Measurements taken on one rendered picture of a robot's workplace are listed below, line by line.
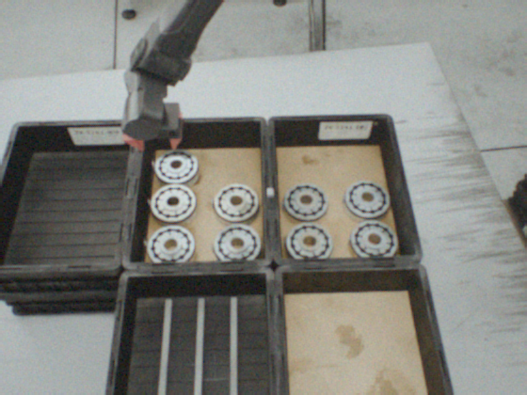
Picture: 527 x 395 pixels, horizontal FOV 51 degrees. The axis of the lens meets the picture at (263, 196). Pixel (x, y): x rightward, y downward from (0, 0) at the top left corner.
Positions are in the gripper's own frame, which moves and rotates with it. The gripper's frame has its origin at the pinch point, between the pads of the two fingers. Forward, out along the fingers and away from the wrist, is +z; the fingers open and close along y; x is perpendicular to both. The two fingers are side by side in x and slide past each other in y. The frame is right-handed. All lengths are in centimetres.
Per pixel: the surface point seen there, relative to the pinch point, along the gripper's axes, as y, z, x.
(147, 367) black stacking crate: -2.7, 21.7, -37.3
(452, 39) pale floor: 126, 113, 152
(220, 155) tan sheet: 10.8, 24.0, 14.9
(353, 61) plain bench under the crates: 52, 39, 62
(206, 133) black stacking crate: 7.7, 18.3, 17.5
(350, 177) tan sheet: 42.4, 23.3, 7.3
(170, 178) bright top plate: -0.6, 20.9, 6.3
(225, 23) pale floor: 7, 115, 169
